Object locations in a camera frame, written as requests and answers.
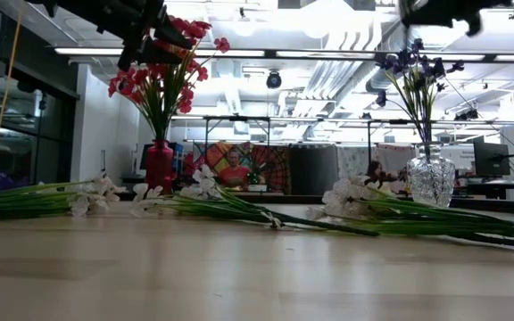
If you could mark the clear crystal glass vase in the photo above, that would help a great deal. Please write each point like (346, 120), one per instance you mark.
(431, 178)

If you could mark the blue storage box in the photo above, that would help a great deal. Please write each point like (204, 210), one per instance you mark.
(178, 158)

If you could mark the round ceiling lamp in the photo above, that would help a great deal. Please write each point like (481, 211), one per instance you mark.
(244, 27)

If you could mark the colourful patterned tapestry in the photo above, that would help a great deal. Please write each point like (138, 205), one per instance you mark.
(275, 165)

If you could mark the red artificial flower bunch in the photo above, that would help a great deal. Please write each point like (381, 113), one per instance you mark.
(194, 29)
(125, 84)
(222, 44)

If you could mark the black track spotlights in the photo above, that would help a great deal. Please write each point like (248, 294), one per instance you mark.
(471, 114)

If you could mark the dark grey partition panel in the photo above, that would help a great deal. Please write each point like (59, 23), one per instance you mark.
(312, 169)

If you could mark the black ceiling camera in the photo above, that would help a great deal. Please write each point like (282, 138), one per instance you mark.
(274, 80)

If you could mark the person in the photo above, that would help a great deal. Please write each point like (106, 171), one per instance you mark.
(234, 174)

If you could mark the red glass vase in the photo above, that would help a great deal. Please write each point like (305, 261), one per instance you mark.
(159, 167)

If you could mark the black pipe frame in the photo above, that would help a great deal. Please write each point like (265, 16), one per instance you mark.
(239, 118)
(395, 121)

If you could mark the black desk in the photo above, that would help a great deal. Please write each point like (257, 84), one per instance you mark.
(498, 187)

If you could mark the white artificial flower bunch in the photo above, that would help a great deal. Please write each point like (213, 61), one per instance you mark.
(346, 194)
(203, 175)
(105, 185)

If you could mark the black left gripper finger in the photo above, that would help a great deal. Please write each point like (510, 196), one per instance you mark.
(159, 53)
(170, 33)

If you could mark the black monitor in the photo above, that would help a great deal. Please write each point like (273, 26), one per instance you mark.
(491, 158)

